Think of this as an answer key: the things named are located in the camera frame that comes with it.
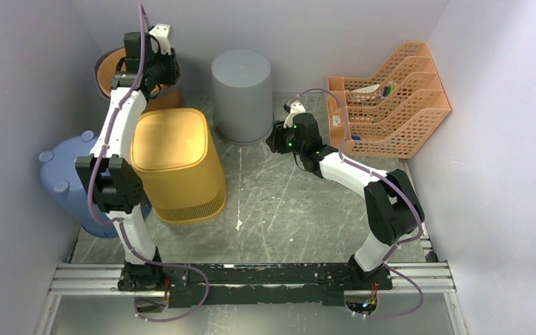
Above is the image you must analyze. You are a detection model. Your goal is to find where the orange plastic file organizer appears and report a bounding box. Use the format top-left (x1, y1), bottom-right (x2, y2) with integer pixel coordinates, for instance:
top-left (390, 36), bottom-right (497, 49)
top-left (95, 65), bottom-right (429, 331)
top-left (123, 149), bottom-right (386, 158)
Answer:
top-left (325, 41), bottom-right (451, 159)

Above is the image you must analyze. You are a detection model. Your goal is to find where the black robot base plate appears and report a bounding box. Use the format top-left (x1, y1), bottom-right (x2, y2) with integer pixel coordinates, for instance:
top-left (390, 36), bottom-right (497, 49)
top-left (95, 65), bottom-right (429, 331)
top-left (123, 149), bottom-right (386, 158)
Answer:
top-left (117, 262), bottom-right (394, 309)

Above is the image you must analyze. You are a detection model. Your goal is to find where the yellow mesh plastic bin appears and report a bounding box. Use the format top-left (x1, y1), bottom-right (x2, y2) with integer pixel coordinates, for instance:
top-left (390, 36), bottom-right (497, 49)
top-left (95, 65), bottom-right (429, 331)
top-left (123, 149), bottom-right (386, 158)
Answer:
top-left (130, 108), bottom-right (227, 224)

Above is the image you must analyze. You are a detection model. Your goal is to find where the light grey plastic bin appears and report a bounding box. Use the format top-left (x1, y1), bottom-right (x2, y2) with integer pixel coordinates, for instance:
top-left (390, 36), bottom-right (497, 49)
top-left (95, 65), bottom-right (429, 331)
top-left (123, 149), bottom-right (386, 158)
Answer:
top-left (211, 49), bottom-right (274, 144)

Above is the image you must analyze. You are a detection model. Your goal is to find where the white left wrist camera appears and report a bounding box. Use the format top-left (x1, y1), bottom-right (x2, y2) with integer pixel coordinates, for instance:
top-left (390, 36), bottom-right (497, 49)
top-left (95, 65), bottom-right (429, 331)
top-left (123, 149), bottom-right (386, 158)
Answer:
top-left (148, 24), bottom-right (173, 56)

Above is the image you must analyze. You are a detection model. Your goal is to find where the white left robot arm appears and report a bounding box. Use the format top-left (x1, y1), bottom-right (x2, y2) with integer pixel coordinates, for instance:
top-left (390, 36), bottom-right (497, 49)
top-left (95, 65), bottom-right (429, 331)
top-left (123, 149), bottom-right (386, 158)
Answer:
top-left (75, 24), bottom-right (180, 290)

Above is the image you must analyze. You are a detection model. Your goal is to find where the aluminium frame rail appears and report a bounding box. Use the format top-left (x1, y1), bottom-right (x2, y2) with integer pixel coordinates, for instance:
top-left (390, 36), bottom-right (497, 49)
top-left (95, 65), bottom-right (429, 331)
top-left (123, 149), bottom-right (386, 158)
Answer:
top-left (34, 161), bottom-right (470, 335)

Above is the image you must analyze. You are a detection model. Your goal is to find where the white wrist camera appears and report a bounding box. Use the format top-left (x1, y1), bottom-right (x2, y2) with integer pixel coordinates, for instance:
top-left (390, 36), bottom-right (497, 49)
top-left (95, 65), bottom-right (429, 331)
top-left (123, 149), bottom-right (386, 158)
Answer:
top-left (283, 100), bottom-right (306, 128)
top-left (148, 24), bottom-right (173, 56)

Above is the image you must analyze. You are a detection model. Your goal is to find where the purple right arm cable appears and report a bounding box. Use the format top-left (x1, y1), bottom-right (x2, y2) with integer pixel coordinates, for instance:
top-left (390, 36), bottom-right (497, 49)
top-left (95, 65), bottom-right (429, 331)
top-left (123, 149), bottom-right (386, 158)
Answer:
top-left (286, 87), bottom-right (425, 321)

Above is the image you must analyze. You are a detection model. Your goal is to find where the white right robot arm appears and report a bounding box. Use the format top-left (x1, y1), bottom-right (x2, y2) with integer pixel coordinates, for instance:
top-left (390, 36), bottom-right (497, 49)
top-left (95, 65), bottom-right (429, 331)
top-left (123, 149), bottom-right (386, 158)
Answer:
top-left (266, 112), bottom-right (424, 289)

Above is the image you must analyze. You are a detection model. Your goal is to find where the orange plastic bin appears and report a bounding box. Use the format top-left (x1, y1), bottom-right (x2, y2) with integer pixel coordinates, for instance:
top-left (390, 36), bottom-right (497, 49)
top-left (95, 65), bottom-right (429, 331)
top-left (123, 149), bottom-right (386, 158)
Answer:
top-left (93, 46), bottom-right (186, 113)

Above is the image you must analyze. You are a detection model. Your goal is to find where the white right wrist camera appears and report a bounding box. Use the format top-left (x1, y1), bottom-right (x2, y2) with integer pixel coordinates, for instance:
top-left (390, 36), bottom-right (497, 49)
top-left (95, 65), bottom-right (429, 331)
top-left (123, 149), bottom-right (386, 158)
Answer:
top-left (283, 100), bottom-right (306, 128)

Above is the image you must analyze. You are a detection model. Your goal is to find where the blue plastic bin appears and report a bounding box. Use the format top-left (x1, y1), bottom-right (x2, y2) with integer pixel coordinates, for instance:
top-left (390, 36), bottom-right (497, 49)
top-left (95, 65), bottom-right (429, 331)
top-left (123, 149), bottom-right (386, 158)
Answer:
top-left (38, 130), bottom-right (154, 239)

